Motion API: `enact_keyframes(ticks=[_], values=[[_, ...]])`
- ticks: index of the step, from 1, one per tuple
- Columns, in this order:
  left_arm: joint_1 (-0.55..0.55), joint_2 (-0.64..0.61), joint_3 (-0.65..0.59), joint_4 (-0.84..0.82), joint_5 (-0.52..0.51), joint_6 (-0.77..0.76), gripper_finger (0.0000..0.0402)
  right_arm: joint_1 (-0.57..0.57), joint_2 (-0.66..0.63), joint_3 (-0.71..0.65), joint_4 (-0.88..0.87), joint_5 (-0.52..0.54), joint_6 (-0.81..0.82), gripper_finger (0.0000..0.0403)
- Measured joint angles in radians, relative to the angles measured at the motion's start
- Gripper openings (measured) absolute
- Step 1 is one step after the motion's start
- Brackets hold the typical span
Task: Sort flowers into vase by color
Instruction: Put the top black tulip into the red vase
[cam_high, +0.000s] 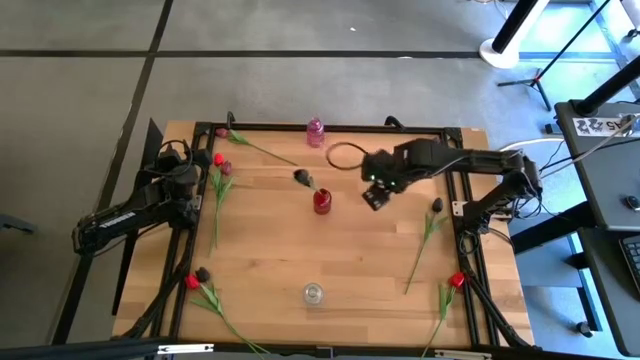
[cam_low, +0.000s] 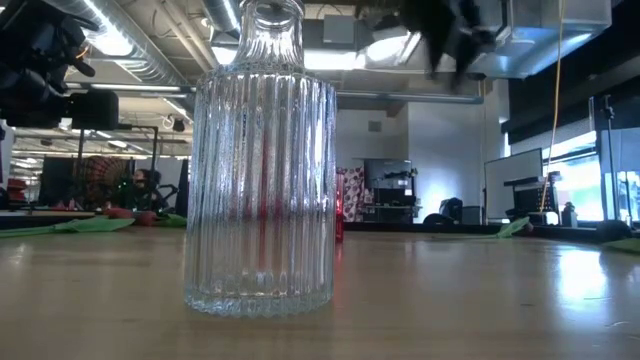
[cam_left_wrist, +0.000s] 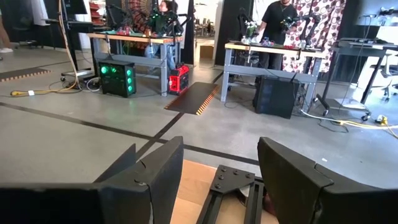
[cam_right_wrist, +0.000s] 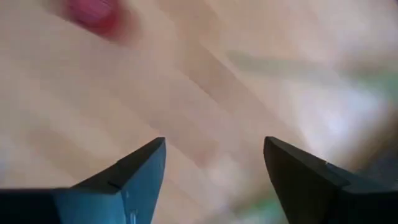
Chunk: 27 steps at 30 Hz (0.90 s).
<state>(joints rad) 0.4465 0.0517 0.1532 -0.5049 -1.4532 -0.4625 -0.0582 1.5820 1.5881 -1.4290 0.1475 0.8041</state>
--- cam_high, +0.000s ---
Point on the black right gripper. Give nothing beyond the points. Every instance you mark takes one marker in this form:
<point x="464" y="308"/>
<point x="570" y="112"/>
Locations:
<point x="382" y="167"/>

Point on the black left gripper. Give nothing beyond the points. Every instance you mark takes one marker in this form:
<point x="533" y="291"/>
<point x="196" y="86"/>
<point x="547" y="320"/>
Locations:
<point x="177" y="161"/>

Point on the pink artificial tulip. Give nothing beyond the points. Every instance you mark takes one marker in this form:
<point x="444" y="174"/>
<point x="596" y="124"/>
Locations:
<point x="226" y="167"/>
<point x="221" y="132"/>

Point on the dark purple artificial tulip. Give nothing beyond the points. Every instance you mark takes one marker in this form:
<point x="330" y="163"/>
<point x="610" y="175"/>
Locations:
<point x="437" y="205"/>
<point x="202" y="274"/>
<point x="302" y="177"/>

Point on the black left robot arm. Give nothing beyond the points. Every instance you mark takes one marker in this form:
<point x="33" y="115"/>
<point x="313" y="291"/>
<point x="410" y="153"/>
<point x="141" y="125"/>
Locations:
<point x="120" y="220"/>

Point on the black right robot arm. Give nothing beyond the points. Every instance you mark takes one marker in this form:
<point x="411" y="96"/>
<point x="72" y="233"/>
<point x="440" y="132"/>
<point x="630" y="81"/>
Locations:
<point x="480" y="157"/>

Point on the red glass vase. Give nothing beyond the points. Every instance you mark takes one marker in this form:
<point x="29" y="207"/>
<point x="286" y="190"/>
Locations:
<point x="322" y="201"/>

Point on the pink textured glass vase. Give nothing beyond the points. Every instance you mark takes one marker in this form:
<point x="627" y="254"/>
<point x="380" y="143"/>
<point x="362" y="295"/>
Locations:
<point x="315" y="132"/>

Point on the clear ribbed glass vase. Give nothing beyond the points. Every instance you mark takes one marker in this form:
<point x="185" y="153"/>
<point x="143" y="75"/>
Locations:
<point x="313" y="294"/>

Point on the red artificial tulip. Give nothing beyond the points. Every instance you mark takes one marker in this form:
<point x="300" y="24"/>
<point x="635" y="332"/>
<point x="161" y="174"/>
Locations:
<point x="192" y="281"/>
<point x="218" y="159"/>
<point x="457" y="280"/>

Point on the white round stand base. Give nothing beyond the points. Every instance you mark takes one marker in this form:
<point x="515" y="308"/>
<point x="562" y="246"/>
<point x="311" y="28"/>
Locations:
<point x="500" y="56"/>

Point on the black tripod stand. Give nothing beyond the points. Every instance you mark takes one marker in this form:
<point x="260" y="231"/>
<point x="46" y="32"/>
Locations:
<point x="537" y="79"/>

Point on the black desk with paper label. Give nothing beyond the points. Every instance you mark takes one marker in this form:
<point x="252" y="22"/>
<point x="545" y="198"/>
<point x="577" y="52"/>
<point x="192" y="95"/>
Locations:
<point x="605" y="170"/>

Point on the black slanted pole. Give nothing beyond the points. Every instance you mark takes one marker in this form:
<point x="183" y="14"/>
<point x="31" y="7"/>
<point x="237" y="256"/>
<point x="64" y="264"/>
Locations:
<point x="607" y="89"/>

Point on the black lower desk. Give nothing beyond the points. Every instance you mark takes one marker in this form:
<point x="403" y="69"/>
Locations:
<point x="615" y="310"/>

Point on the black keyboard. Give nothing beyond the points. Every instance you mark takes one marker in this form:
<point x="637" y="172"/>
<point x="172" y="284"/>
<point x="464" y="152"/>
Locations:
<point x="632" y="262"/>

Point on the black aluminium table frame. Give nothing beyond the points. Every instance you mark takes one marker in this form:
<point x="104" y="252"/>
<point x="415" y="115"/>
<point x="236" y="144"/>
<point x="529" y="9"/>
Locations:
<point x="330" y="128"/>

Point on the silver metal bracket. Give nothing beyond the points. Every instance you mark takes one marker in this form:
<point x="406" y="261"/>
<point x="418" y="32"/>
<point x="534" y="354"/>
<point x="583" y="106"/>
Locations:
<point x="462" y="354"/>
<point x="185" y="348"/>

